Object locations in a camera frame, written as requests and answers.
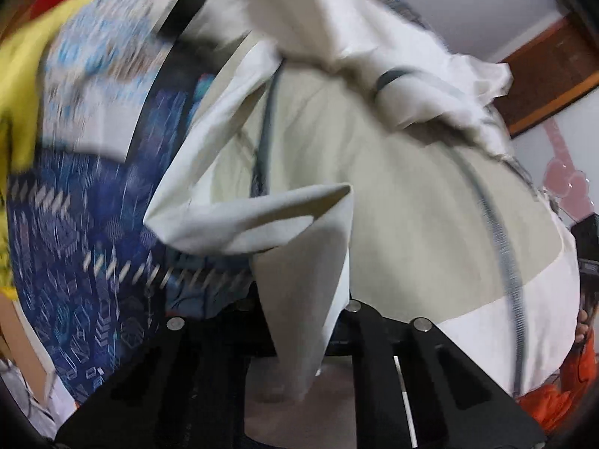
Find person's right hand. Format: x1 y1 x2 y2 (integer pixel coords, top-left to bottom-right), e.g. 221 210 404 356
575 308 592 345

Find white and beige jacket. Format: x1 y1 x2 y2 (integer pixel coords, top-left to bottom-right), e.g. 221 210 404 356
144 0 580 397

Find yellow fleece blanket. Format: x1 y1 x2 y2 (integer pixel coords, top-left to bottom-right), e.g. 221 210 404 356
0 0 92 301

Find blue patchwork bed quilt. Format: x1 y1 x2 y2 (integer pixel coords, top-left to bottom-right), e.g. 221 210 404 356
6 0 251 401

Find brown wooden door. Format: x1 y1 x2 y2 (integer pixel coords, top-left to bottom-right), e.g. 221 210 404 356
495 14 598 137

